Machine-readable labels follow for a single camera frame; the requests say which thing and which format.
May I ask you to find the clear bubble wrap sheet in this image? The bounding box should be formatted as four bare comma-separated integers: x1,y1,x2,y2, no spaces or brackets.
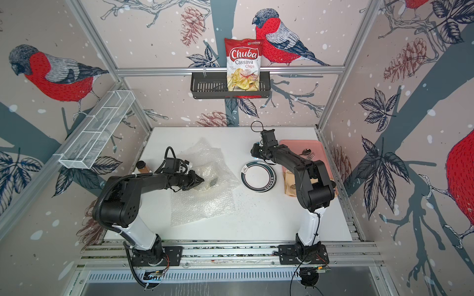
170,138,239,227

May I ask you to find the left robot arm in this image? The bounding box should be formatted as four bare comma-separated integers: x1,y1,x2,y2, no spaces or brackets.
93,170,204,264

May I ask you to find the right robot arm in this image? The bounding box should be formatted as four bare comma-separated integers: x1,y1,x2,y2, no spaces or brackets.
251,129,335,265

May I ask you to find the white plate dark rim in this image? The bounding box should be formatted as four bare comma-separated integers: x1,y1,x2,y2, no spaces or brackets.
240,160,277,193

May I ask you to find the shaker jar black lid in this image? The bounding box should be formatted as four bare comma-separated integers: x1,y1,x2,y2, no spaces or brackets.
136,160,151,174

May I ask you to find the black spoon on tray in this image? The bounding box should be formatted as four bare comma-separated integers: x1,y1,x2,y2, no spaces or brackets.
301,149,312,156

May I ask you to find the pink tray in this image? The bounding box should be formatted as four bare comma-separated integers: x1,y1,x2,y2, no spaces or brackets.
279,139,333,179

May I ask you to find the Chuba cassava chips bag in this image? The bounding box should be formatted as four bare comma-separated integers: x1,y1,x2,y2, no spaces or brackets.
224,38,263,92

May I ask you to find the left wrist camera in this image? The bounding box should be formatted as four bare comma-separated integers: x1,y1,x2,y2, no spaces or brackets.
162,158,190,173

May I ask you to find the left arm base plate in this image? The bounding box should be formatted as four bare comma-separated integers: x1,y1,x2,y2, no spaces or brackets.
131,246,183,268

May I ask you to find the black wire basket shelf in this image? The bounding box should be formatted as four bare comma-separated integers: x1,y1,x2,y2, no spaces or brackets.
190,72,271,99

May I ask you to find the white mesh wall shelf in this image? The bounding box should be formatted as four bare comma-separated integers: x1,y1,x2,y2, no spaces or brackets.
59,90,135,169

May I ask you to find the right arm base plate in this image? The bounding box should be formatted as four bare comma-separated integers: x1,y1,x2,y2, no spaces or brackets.
273,243,330,265

